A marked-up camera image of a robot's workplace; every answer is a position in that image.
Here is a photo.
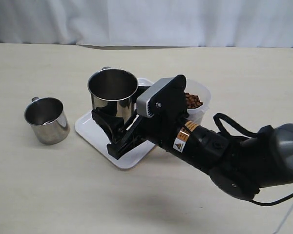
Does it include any white plastic tray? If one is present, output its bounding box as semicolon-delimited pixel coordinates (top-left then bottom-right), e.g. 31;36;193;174
75;76;154;169

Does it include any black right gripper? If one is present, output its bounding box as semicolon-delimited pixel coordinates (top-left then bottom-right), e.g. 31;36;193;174
91;75;188;159

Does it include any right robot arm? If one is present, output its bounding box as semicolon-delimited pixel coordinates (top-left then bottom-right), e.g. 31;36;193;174
88;70;293;203

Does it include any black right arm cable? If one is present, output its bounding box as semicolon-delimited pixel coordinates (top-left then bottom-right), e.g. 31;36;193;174
213;112;293;207

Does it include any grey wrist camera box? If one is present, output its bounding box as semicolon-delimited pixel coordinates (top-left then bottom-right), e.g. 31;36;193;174
136;78;173;118

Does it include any translucent plastic pitcher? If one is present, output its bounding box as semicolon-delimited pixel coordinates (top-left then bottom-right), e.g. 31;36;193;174
185;79;211;124

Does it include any steel mug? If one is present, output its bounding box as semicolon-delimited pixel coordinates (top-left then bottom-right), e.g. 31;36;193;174
24;97;70;145
87;67;139;122

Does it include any white curtain backdrop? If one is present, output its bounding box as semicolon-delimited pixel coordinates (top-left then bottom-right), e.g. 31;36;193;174
0;0;293;48

